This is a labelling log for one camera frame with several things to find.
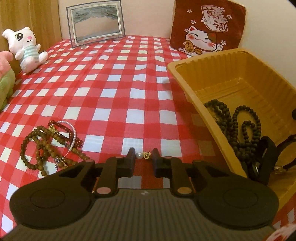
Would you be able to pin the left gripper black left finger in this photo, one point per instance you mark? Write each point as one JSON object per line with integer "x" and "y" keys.
{"x": 112, "y": 170}

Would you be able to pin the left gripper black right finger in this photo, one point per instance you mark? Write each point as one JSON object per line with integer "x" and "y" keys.
{"x": 175, "y": 170}

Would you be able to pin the black wristwatch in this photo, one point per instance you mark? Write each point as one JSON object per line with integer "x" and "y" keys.
{"x": 263, "y": 162}

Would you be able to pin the red white checkered tablecloth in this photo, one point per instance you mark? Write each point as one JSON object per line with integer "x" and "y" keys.
{"x": 137, "y": 92}

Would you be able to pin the pink starfish plush toy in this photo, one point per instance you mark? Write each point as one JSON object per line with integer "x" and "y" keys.
{"x": 8, "y": 78}

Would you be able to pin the lucky cat toast cushion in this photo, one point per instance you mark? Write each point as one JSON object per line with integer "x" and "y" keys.
{"x": 201, "y": 27}

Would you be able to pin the silver framed sand picture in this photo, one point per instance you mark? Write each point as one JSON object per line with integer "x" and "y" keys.
{"x": 94, "y": 22}

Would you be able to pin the white bunny plush toy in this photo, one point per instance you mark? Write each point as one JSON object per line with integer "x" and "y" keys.
{"x": 23, "y": 45}

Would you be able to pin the wooden headboard panel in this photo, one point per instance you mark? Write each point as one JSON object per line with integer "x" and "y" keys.
{"x": 41, "y": 16}

